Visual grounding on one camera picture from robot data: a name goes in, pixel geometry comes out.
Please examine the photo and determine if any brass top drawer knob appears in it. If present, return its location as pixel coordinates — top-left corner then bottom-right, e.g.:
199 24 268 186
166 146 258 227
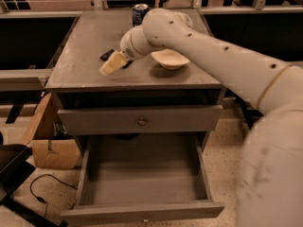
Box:
138 117 147 126

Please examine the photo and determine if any grey open middle drawer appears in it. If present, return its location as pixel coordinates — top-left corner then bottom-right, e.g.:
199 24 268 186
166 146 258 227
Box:
61 133 224 226

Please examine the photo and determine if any blue soda can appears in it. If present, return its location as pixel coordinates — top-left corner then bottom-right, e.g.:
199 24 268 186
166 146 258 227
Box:
133 4 150 26

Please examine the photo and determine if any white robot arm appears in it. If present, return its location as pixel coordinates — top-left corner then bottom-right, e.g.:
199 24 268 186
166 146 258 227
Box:
100 9 303 227

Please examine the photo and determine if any blue rxbar snack bar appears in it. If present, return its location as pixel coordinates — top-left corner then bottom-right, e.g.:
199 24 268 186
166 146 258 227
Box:
99 49 132 69

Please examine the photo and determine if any black cable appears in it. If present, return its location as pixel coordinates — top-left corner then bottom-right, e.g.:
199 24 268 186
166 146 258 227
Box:
29 173 78 219

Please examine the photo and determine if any black chair left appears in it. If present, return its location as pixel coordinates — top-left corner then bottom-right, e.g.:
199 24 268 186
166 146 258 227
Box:
0 135 68 227

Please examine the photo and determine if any black table leg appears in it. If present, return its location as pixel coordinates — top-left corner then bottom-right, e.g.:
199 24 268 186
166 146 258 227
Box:
236 96 254 129

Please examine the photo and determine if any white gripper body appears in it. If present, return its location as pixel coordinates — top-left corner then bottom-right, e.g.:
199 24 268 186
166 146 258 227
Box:
120 28 149 61

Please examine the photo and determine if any white paper bowl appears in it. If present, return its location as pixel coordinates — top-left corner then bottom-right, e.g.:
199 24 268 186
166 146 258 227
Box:
151 49 189 70

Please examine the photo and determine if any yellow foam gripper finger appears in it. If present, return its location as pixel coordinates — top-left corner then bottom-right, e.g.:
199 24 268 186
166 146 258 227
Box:
99 51 128 76

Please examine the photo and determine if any grey drawer cabinet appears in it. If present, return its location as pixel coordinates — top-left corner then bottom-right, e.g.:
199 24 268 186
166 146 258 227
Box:
45 9 232 149

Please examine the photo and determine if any cardboard box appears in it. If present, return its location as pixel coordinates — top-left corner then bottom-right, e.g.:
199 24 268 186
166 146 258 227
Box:
21 94 80 169

